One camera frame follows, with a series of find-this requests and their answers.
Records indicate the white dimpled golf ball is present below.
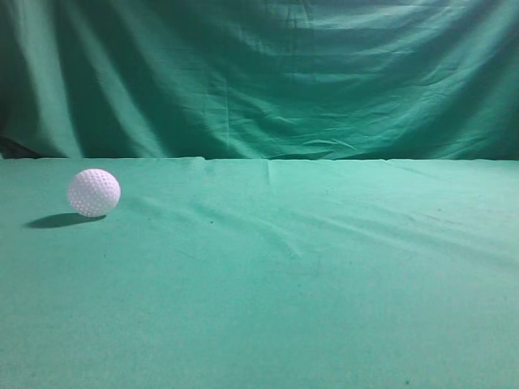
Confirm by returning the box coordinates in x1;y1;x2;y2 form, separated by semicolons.
67;169;122;218

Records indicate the green backdrop cloth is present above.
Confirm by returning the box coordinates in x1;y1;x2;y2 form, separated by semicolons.
1;1;518;160

